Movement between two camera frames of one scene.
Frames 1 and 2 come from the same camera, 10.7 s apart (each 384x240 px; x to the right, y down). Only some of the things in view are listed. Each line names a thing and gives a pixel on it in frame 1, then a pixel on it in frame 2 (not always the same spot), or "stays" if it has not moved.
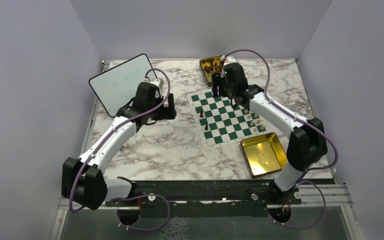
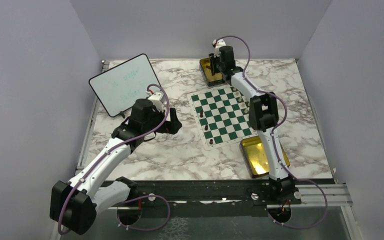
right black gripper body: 225,89 -> 216,67
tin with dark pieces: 208,67 stays
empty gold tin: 263,154 stays
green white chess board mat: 221,125 stays
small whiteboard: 116,86 stays
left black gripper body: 165,113 -> 157,118
